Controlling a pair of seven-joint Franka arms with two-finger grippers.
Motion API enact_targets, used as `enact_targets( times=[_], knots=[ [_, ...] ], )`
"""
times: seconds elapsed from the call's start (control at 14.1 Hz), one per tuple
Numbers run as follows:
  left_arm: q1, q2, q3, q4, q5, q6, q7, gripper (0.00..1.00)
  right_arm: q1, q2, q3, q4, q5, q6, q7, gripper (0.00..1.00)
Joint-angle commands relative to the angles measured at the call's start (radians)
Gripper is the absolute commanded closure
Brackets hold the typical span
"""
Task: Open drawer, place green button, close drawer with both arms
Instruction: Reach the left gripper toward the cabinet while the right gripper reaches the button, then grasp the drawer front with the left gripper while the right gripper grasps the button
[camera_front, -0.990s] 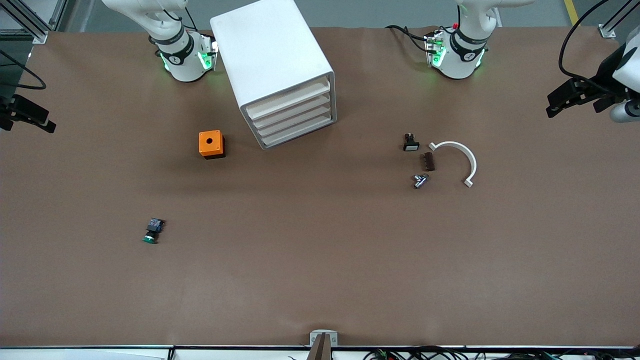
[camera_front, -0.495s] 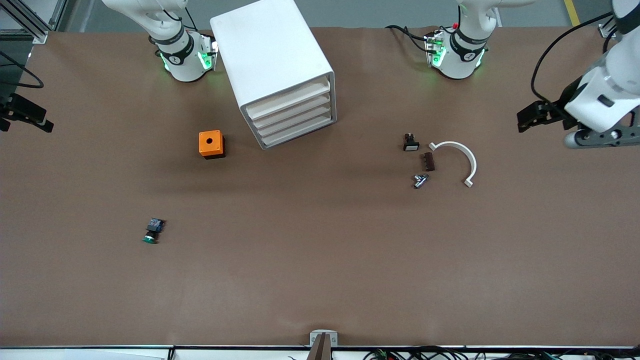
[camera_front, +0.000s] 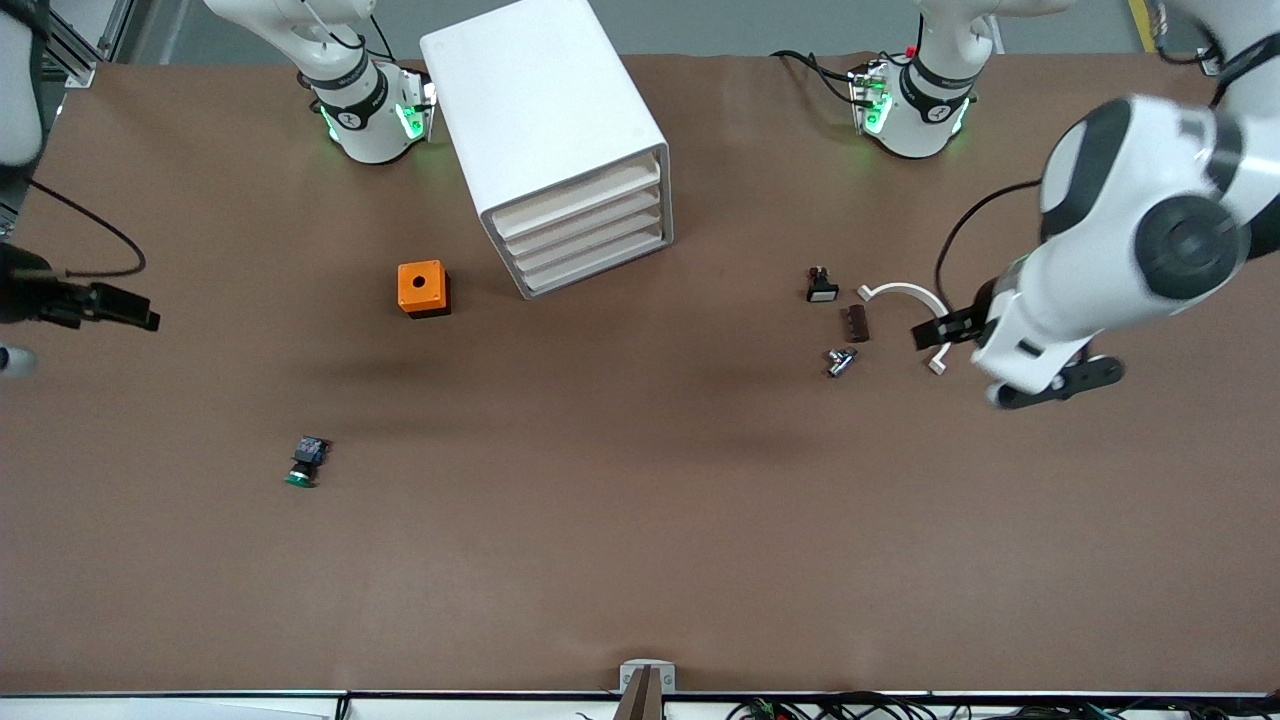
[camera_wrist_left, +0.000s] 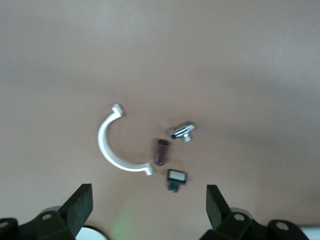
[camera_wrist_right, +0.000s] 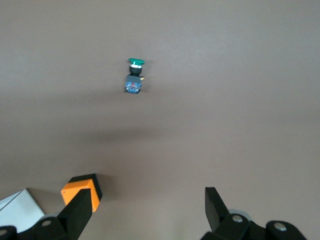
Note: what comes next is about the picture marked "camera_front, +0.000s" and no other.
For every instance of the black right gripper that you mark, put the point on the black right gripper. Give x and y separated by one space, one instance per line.
28 294

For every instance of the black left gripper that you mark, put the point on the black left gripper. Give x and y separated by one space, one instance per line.
968 322

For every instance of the green push button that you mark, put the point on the green push button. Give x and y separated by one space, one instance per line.
308 458

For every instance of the beige cabinet drawer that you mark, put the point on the beige cabinet drawer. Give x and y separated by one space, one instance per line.
590 260
590 194
590 216
590 238

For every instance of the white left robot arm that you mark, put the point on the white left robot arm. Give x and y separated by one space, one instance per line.
1100 280

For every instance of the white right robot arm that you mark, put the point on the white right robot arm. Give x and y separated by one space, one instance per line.
370 130

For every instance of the white drawer cabinet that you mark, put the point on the white drawer cabinet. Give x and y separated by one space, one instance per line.
540 100

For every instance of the brown terminal block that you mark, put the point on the brown terminal block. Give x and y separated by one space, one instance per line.
856 324

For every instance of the silver metal fitting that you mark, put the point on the silver metal fitting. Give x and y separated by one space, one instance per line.
840 362

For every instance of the orange box with hole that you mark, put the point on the orange box with hole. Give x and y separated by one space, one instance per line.
408 295

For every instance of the white curved plastic bracket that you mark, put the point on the white curved plastic bracket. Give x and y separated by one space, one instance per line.
900 289

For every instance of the black white push switch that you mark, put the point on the black white push switch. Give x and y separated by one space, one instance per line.
822 292

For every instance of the aluminium frame profile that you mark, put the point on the aluminium frame profile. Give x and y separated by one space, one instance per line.
1212 65
80 62

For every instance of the white table edge rail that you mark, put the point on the white table edge rail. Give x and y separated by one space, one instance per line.
200 708

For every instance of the grey metal table bracket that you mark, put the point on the grey metal table bracket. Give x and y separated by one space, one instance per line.
630 668

